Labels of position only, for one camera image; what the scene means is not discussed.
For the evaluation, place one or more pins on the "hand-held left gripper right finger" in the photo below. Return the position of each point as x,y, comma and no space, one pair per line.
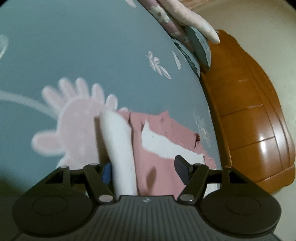
181,169

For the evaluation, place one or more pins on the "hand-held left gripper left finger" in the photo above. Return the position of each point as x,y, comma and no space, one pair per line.
106,173

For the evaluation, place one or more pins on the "pink and white sweater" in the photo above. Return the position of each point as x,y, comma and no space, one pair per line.
157,166

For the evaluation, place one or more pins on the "wooden headboard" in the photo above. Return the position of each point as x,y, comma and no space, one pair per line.
242,104

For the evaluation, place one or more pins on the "teal pillow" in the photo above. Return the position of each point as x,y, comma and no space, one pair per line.
188,58
200,46

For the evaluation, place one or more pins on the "light pink floral quilt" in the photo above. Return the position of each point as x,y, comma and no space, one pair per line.
196,20

